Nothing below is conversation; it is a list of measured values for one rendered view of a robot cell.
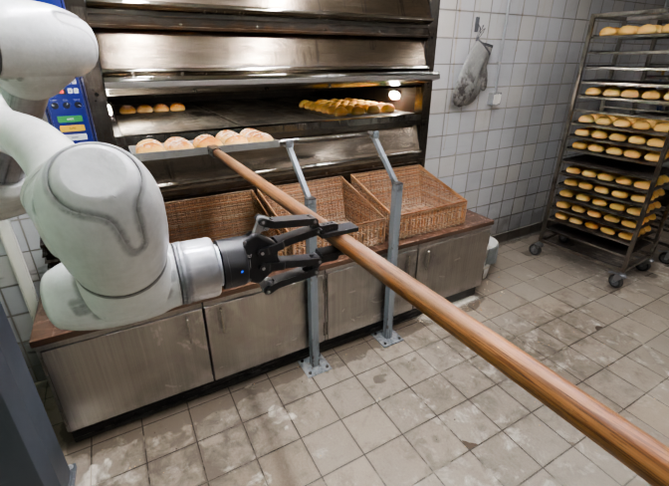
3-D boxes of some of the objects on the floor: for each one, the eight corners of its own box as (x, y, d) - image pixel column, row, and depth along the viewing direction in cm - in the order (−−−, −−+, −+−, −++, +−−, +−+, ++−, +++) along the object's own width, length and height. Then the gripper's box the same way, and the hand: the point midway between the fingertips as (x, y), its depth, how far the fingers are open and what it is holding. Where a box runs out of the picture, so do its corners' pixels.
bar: (166, 384, 200) (112, 153, 151) (373, 313, 256) (382, 128, 208) (176, 431, 175) (115, 172, 126) (403, 340, 231) (421, 137, 183)
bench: (77, 369, 209) (44, 275, 185) (427, 264, 316) (434, 195, 292) (72, 455, 164) (27, 345, 140) (482, 298, 271) (496, 220, 247)
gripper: (205, 207, 59) (343, 186, 69) (217, 299, 65) (343, 268, 75) (217, 222, 52) (367, 197, 63) (229, 323, 59) (364, 285, 69)
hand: (336, 239), depth 67 cm, fingers closed on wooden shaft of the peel, 3 cm apart
